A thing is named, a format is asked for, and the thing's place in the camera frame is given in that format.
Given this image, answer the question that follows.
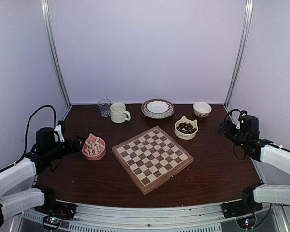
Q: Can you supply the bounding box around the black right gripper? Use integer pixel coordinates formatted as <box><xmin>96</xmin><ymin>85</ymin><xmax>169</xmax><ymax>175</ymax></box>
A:
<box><xmin>218</xmin><ymin>119</ymin><xmax>248</xmax><ymax>149</ymax></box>

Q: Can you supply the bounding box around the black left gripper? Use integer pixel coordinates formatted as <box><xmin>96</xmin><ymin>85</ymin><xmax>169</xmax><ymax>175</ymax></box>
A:
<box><xmin>46</xmin><ymin>134</ymin><xmax>85</xmax><ymax>161</ymax></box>

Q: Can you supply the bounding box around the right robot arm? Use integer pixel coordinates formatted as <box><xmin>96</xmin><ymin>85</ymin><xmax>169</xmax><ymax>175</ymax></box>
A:
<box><xmin>219</xmin><ymin>112</ymin><xmax>290</xmax><ymax>214</ymax></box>

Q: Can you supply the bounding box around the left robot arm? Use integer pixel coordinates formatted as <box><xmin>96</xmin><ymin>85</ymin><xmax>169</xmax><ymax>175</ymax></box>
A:
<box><xmin>0</xmin><ymin>127</ymin><xmax>85</xmax><ymax>227</ymax></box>

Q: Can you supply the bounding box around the white chess pieces pile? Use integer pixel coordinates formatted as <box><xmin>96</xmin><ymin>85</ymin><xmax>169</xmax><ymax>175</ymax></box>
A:
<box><xmin>84</xmin><ymin>141</ymin><xmax>104</xmax><ymax>156</ymax></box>

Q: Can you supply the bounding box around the dark chess pieces pile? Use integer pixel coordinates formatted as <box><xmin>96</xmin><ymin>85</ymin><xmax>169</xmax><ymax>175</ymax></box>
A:
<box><xmin>176</xmin><ymin>122</ymin><xmax>197</xmax><ymax>134</ymax></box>

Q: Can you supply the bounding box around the wooden chess board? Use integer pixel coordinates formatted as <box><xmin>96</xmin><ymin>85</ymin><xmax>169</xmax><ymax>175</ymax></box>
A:
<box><xmin>112</xmin><ymin>126</ymin><xmax>194</xmax><ymax>195</ymax></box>

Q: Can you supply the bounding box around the pink cat-ear bowl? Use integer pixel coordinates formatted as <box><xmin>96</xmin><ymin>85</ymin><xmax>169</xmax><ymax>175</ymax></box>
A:
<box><xmin>81</xmin><ymin>133</ymin><xmax>106</xmax><ymax>161</ymax></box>

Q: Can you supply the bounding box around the small white floral bowl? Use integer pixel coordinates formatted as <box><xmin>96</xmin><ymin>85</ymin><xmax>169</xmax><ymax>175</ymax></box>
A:
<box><xmin>193</xmin><ymin>102</ymin><xmax>212</xmax><ymax>118</ymax></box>

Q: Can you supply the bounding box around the cream cat-ear bowl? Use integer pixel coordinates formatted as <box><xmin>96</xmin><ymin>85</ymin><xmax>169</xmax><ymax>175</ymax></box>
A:
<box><xmin>174</xmin><ymin>116</ymin><xmax>198</xmax><ymax>140</ymax></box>

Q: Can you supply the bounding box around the clear drinking glass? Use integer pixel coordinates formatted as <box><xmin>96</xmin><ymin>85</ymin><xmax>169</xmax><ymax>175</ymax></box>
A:
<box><xmin>98</xmin><ymin>98</ymin><xmax>112</xmax><ymax>117</ymax></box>

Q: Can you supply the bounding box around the cream ribbed mug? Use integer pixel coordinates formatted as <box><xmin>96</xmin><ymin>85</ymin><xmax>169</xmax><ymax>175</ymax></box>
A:
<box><xmin>110</xmin><ymin>102</ymin><xmax>131</xmax><ymax>124</ymax></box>

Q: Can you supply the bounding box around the patterned ceramic plate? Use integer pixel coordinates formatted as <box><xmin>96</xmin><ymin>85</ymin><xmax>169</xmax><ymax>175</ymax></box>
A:
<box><xmin>141</xmin><ymin>99</ymin><xmax>175</xmax><ymax>119</ymax></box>

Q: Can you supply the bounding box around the white scalloped bowl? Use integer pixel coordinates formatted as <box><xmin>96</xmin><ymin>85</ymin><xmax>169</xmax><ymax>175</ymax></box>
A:
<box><xmin>146</xmin><ymin>100</ymin><xmax>169</xmax><ymax>114</ymax></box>

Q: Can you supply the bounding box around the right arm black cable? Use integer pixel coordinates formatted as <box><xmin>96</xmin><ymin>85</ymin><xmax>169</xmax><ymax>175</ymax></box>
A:
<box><xmin>218</xmin><ymin>108</ymin><xmax>249</xmax><ymax>160</ymax></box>

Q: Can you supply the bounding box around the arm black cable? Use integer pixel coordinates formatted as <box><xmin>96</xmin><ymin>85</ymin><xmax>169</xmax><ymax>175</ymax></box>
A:
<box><xmin>15</xmin><ymin>104</ymin><xmax>58</xmax><ymax>167</ymax></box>
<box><xmin>218</xmin><ymin>108</ymin><xmax>249</xmax><ymax>160</ymax></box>

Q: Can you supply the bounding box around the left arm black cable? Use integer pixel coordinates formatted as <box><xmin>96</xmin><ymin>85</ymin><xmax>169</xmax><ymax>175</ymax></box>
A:
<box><xmin>15</xmin><ymin>104</ymin><xmax>58</xmax><ymax>167</ymax></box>

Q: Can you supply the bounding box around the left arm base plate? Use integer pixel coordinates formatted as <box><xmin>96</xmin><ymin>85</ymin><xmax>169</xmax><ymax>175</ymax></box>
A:
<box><xmin>34</xmin><ymin>201</ymin><xmax>77</xmax><ymax>220</ymax></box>

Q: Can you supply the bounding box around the aluminium front rail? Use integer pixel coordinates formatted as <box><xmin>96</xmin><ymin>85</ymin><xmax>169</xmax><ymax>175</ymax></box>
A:
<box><xmin>8</xmin><ymin>203</ymin><xmax>290</xmax><ymax>232</ymax></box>

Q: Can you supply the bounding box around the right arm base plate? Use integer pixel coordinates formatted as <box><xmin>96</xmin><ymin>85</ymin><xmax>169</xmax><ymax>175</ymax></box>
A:
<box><xmin>221</xmin><ymin>200</ymin><xmax>263</xmax><ymax>219</ymax></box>

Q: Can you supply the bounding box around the right aluminium frame post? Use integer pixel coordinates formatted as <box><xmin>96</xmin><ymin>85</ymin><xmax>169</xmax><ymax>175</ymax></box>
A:
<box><xmin>224</xmin><ymin>0</ymin><xmax>254</xmax><ymax>109</ymax></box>

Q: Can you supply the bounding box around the aluminium frame post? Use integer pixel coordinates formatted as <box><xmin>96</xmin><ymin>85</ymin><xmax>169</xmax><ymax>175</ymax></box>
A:
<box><xmin>41</xmin><ymin>0</ymin><xmax>71</xmax><ymax>108</ymax></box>
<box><xmin>224</xmin><ymin>0</ymin><xmax>254</xmax><ymax>109</ymax></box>

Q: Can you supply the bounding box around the left aluminium frame post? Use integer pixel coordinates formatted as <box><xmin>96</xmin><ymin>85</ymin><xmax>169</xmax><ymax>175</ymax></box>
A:
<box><xmin>41</xmin><ymin>0</ymin><xmax>71</xmax><ymax>108</ymax></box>

